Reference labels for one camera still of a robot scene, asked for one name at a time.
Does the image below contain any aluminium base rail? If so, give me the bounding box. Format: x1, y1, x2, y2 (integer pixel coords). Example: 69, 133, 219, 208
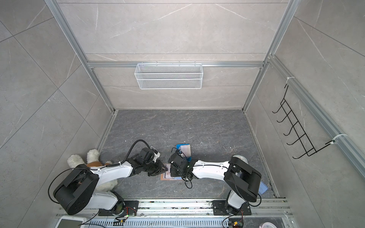
55, 199, 293, 219

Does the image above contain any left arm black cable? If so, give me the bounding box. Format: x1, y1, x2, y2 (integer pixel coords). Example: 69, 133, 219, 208
119, 139, 151, 166

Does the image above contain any stack of white cards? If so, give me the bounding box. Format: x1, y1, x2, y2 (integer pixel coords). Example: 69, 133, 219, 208
179, 144, 192, 161

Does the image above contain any white tablet device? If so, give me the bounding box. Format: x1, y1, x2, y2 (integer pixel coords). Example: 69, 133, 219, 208
55, 216, 87, 228

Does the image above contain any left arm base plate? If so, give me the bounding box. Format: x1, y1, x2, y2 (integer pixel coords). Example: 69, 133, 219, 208
98, 200, 139, 217

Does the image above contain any white wire mesh basket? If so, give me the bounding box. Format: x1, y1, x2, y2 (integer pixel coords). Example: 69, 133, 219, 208
135, 63, 203, 89

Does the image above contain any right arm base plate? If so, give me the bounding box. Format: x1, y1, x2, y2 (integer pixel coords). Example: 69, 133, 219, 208
212, 200, 252, 216

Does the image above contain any black wire hook rack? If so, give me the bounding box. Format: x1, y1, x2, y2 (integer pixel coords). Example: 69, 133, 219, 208
272, 84, 336, 160

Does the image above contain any white round alarm clock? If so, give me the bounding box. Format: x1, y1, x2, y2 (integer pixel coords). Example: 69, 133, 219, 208
233, 154, 248, 163

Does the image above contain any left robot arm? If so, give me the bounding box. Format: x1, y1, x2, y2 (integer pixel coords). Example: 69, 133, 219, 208
53, 148, 167, 215

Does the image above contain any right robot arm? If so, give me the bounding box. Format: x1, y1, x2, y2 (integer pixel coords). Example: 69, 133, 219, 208
168, 153, 262, 213

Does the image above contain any blue plastic card tray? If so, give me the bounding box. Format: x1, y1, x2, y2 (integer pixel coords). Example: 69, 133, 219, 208
176, 144, 192, 157

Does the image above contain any blue cloth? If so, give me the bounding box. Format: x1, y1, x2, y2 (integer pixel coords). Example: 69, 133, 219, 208
259, 181, 269, 195

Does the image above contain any white teddy bear brown shirt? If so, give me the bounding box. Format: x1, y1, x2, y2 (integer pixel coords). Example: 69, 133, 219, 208
67, 149, 118, 192

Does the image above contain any tan leather card holder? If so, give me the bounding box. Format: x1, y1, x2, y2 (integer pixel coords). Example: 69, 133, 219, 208
160, 164, 182, 181

